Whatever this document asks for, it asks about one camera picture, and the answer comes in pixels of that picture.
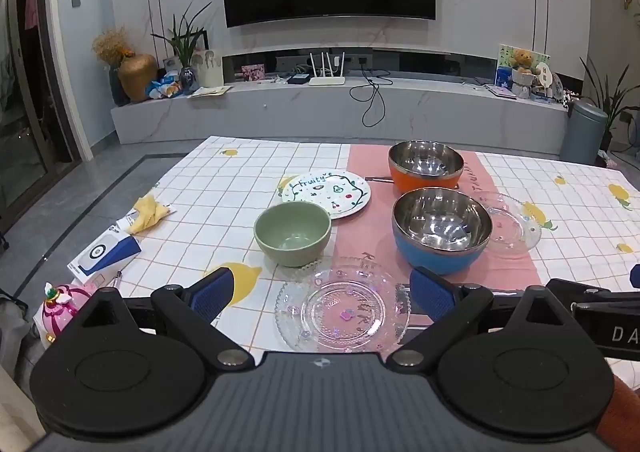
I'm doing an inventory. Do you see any green plant in glass vase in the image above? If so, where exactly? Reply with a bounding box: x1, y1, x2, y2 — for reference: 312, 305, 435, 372
151, 1, 213, 90

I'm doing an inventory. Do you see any blue and white box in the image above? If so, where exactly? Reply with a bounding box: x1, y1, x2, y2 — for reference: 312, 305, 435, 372
66, 225, 141, 285

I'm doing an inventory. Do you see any pink toy teapot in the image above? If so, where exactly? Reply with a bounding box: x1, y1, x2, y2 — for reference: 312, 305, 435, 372
42, 282, 99, 337

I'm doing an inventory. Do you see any white fruit-print plate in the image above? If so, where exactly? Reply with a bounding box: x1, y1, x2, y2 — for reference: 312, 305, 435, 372
280, 171, 372, 220

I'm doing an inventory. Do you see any small clear glass plate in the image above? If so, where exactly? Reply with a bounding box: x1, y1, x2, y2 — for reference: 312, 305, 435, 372
477, 192, 542, 254

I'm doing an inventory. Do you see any black cable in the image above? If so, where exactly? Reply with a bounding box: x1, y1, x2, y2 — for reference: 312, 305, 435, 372
349, 66, 393, 128

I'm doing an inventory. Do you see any pink bottle-print table mat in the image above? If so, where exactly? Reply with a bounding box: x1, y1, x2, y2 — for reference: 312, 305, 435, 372
330, 145, 543, 293

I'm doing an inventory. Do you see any large beaded clear glass plate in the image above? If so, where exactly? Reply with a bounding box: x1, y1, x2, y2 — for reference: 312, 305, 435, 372
274, 257, 412, 354

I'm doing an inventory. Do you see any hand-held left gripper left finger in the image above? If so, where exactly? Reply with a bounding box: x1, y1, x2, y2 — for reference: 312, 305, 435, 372
75, 267, 256, 369

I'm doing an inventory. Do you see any blue steel bowl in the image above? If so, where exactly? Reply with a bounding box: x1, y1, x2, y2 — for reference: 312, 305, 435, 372
392, 187, 493, 276

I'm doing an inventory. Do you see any blue snack bag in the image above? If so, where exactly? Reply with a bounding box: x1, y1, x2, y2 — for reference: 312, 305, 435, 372
146, 71, 184, 99

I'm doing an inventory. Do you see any gold vase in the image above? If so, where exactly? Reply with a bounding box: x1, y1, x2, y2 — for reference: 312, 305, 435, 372
117, 53, 158, 103

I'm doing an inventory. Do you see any yellow cloth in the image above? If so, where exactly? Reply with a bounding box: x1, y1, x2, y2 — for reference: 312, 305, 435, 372
126, 193, 173, 234

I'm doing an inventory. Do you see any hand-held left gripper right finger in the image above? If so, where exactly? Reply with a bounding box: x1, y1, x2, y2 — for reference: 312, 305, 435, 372
385, 266, 566, 373

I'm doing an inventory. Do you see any teddy bear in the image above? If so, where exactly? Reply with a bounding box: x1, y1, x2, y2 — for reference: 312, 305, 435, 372
509, 48, 535, 98

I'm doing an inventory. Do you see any checked lemon-print tablecloth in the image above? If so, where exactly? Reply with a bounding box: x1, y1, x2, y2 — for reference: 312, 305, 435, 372
65, 135, 640, 373

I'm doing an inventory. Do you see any green ceramic bowl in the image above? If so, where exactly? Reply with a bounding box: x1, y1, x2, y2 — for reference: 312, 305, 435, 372
253, 202, 332, 268

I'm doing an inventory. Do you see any grey trash can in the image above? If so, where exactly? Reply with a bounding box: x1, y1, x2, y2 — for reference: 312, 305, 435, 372
559, 100, 609, 165

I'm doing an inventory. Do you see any marble television cabinet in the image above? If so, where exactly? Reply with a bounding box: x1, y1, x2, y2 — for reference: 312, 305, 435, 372
110, 50, 581, 153

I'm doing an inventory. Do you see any dried flower bunch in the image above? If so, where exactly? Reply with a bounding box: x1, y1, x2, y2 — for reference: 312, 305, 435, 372
91, 28, 136, 67

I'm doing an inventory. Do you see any orange steel bowl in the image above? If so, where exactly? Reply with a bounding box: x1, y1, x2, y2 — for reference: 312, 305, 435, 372
388, 140, 465, 198

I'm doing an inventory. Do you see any long-leaf potted plant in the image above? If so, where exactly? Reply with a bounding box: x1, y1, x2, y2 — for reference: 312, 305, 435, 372
580, 55, 640, 153

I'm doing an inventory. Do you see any white router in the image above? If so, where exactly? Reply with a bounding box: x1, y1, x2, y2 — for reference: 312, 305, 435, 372
308, 51, 347, 86

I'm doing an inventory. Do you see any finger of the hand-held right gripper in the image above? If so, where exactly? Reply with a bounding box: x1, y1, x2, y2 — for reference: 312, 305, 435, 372
545, 278, 640, 305

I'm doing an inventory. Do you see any white printed card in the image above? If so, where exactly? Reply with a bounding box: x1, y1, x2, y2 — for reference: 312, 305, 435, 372
192, 48, 224, 88

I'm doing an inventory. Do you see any glass sliding door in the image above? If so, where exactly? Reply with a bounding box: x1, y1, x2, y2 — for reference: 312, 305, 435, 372
0, 0, 81, 233

